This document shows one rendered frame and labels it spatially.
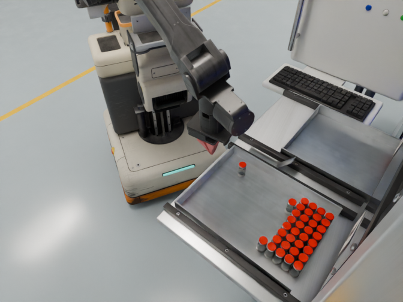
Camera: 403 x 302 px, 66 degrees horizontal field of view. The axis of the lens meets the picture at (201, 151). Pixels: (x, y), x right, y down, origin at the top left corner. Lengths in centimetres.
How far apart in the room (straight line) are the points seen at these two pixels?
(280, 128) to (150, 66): 59
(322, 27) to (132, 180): 114
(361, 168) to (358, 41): 57
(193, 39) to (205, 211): 45
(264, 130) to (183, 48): 55
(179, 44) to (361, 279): 44
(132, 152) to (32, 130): 100
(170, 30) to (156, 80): 81
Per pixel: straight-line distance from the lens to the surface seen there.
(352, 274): 45
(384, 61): 141
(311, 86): 137
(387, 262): 40
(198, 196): 86
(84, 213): 198
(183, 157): 174
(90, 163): 220
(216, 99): 58
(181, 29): 58
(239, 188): 88
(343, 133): 112
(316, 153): 102
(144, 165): 173
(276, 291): 75
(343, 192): 93
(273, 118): 110
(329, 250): 85
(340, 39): 143
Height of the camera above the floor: 160
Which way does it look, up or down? 48 degrees down
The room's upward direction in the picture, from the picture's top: straight up
